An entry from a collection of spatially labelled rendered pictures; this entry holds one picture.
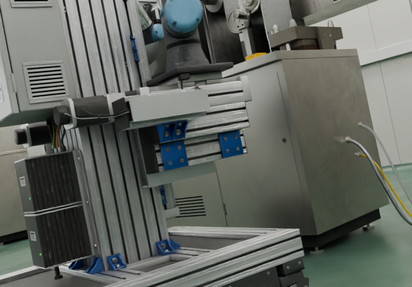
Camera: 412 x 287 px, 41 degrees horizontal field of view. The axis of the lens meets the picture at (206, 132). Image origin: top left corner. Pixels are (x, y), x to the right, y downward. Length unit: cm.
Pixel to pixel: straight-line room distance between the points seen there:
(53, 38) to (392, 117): 407
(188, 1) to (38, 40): 48
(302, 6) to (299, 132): 90
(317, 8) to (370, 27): 253
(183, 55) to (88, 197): 56
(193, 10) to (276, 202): 109
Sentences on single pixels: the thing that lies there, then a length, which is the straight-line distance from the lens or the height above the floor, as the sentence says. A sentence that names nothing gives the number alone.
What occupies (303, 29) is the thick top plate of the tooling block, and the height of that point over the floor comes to 101.
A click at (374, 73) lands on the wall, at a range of 546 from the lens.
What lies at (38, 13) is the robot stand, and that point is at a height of 106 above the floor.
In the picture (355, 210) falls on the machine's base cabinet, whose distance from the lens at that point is 264.
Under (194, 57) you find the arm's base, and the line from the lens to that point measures 182.
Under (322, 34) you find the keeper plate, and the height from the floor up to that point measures 99.
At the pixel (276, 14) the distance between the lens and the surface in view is 286.
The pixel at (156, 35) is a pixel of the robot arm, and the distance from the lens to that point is 252.
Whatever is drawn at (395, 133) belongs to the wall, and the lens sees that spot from 541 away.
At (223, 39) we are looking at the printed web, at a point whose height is 113.
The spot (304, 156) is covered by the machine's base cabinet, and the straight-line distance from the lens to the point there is 237.
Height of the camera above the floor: 54
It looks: 2 degrees up
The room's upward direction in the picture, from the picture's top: 11 degrees counter-clockwise
